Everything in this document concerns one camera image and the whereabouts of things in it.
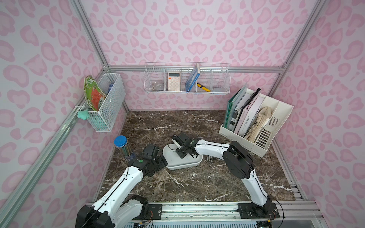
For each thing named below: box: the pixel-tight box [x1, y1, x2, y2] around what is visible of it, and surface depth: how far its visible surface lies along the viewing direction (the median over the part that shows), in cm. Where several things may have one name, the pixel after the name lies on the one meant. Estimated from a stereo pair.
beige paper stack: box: [244, 106, 272, 143], surface depth 90 cm
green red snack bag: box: [83, 75, 106, 112], surface depth 75 cm
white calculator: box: [167, 72, 181, 92], surface depth 97 cm
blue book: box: [185, 63, 201, 93], surface depth 90 cm
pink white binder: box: [233, 95, 265, 138], surface depth 90 cm
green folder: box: [223, 83, 249, 130], surface depth 86 cm
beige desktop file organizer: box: [218, 83, 295, 158], surface depth 92 cm
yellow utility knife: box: [196, 82, 211, 93], surface depth 100 cm
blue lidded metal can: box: [114, 135, 135, 159], surface depth 82 cm
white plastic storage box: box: [162, 143, 204, 171], surface depth 92 cm
